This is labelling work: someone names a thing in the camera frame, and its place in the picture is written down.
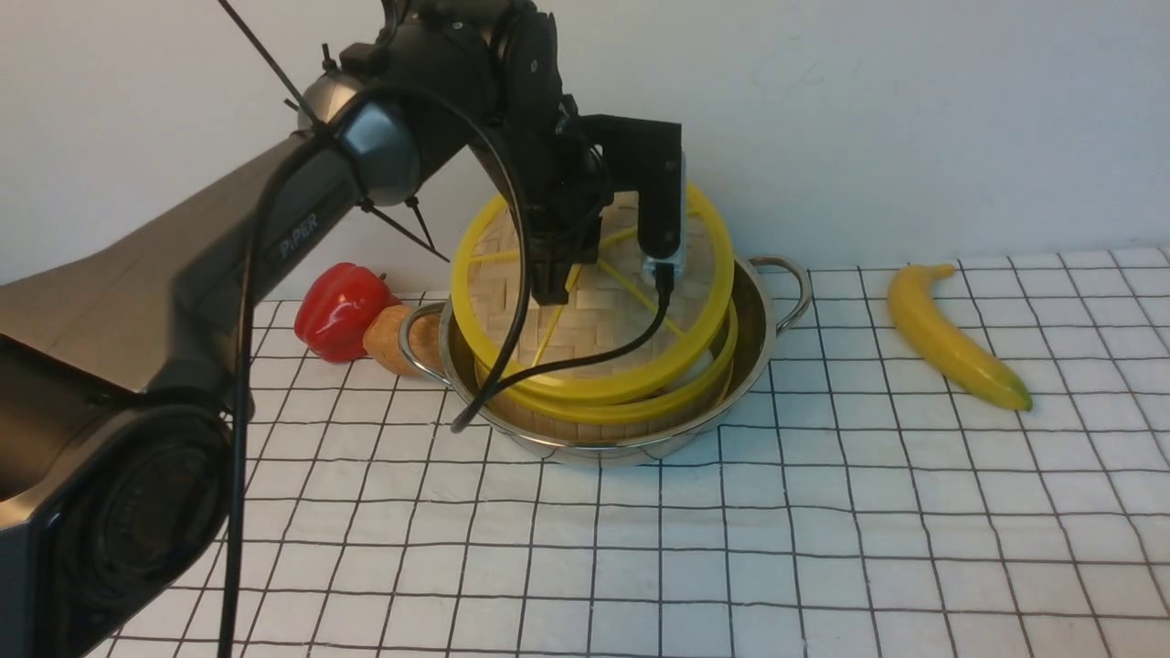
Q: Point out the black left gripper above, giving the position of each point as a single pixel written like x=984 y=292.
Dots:
x=567 y=187

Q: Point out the woven steamer lid yellow rim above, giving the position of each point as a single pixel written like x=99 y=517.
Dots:
x=611 y=302

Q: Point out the bamboo steamer with yellow rim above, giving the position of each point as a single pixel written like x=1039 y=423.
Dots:
x=665 y=409

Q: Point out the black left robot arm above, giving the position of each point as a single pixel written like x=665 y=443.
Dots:
x=126 y=375

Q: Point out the stainless steel pot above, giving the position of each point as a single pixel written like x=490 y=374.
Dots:
x=758 y=328

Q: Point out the brown potato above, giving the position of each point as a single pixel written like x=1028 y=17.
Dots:
x=381 y=340

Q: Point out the red bell pepper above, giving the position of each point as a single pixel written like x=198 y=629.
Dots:
x=338 y=309

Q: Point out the yellow banana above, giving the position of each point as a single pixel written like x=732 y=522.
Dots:
x=929 y=332

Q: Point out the white checkered tablecloth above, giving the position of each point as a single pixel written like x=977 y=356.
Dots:
x=853 y=504

